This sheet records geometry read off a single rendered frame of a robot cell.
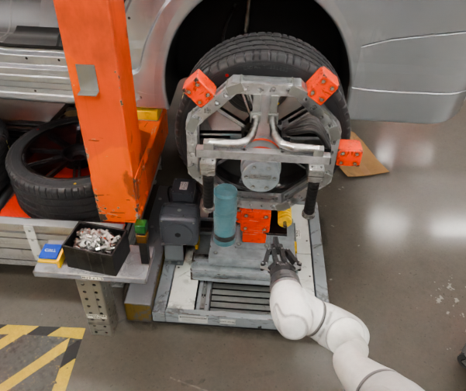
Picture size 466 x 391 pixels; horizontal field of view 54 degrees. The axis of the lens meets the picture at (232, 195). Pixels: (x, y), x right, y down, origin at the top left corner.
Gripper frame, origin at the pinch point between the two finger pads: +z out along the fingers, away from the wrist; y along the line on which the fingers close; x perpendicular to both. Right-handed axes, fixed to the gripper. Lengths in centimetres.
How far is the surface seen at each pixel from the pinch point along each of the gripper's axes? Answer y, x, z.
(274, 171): 0.7, -22.3, 10.3
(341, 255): -47, 50, 77
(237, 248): 10, 34, 54
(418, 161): -117, 27, 160
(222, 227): 17.5, 5.0, 21.3
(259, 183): 5.5, -17.0, 12.2
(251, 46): 9, -59, 33
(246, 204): 8.0, 0.5, 32.6
